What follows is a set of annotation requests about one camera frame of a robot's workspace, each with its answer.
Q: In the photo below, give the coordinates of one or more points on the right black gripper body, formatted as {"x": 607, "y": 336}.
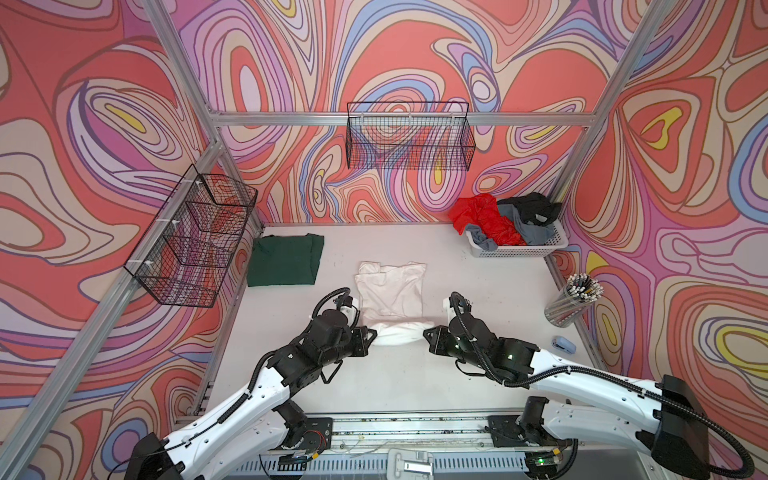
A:
{"x": 446, "y": 345}

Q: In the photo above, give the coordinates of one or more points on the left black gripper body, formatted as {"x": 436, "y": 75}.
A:
{"x": 346, "y": 347}

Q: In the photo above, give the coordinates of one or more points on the white printed t-shirt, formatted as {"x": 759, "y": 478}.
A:
{"x": 391, "y": 300}

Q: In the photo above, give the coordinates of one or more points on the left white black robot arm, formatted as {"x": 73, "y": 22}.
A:
{"x": 260, "y": 416}

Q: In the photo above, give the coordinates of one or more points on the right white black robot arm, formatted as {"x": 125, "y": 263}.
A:
{"x": 662, "y": 419}

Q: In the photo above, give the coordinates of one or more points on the small blue object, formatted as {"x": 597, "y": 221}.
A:
{"x": 564, "y": 345}

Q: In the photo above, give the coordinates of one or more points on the folded green t-shirt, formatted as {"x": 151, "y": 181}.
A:
{"x": 285, "y": 260}

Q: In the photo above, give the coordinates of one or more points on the cup of pens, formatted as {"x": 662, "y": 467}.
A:
{"x": 579, "y": 292}

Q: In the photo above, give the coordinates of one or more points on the grey t-shirt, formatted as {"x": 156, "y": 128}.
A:
{"x": 530, "y": 234}

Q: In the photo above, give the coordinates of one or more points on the red t-shirt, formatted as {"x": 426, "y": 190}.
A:
{"x": 480, "y": 217}

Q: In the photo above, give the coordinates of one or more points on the white plastic laundry basket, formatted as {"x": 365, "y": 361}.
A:
{"x": 559, "y": 241}

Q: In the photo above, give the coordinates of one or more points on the black t-shirt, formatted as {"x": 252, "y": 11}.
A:
{"x": 534, "y": 208}

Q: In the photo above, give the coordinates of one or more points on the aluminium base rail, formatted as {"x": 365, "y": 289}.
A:
{"x": 477, "y": 444}

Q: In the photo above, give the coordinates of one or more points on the white box on rail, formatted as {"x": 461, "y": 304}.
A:
{"x": 409, "y": 465}

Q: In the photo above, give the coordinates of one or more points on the left black wire basket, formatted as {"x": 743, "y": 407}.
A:
{"x": 200, "y": 227}

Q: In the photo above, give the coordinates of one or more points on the black wire basket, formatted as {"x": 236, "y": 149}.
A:
{"x": 409, "y": 135}
{"x": 200, "y": 227}

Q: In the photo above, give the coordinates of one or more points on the back black wire basket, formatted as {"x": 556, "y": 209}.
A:
{"x": 409, "y": 135}

